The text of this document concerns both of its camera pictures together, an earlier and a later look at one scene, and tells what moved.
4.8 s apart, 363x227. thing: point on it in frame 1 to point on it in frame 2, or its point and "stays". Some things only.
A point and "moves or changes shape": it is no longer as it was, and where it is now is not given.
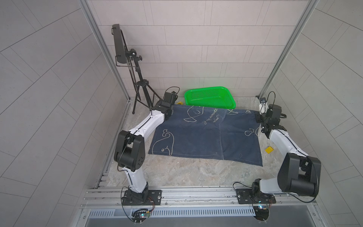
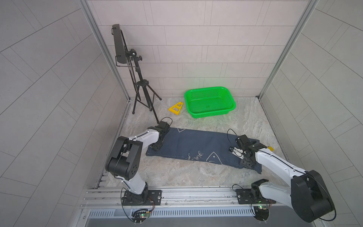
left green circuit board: [140, 215] stays
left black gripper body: [169, 110] to [156, 147]
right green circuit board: [262, 212] stays
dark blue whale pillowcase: [198, 130] moves or changes shape
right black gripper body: [263, 118] to [245, 162]
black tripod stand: [149, 91] stays
